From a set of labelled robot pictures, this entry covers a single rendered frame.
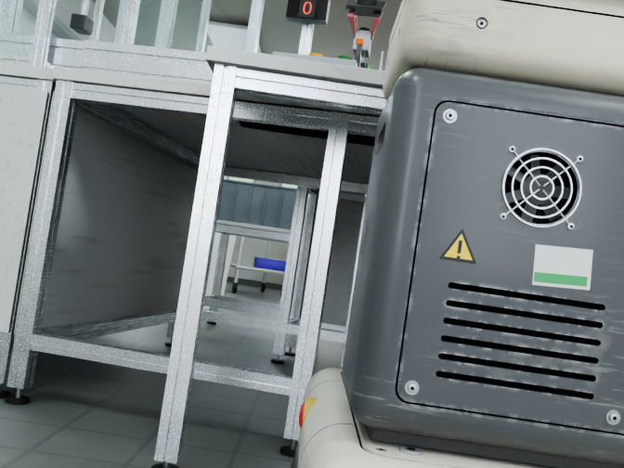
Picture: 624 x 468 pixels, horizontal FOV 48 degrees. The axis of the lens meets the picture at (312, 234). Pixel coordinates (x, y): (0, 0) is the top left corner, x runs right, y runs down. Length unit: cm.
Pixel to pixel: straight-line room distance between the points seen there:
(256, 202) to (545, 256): 318
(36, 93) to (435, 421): 149
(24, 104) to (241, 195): 209
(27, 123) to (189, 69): 44
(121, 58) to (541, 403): 149
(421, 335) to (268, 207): 315
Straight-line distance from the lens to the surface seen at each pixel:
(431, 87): 76
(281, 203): 384
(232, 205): 390
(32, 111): 198
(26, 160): 196
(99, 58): 200
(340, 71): 143
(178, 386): 145
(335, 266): 343
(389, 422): 76
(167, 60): 193
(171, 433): 147
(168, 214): 280
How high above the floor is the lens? 46
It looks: 2 degrees up
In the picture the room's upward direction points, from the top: 8 degrees clockwise
